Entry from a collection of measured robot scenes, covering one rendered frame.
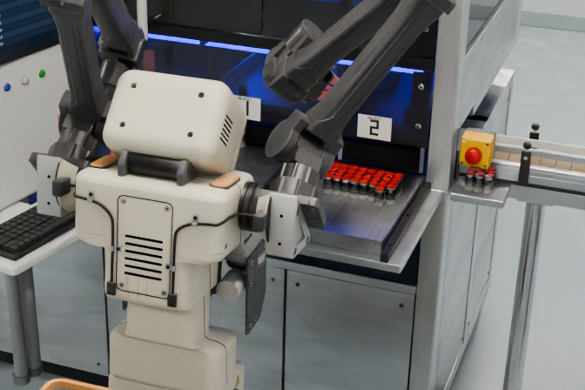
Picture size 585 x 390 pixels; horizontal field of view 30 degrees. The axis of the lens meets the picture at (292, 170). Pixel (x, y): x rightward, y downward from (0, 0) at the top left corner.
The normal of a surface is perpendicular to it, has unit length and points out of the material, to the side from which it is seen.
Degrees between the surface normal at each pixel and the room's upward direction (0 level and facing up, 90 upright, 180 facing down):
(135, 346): 82
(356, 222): 0
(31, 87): 90
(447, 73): 90
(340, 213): 0
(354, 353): 90
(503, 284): 0
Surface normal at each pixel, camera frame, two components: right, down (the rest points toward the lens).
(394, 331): -0.34, 0.38
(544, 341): 0.03, -0.91
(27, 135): 0.86, 0.23
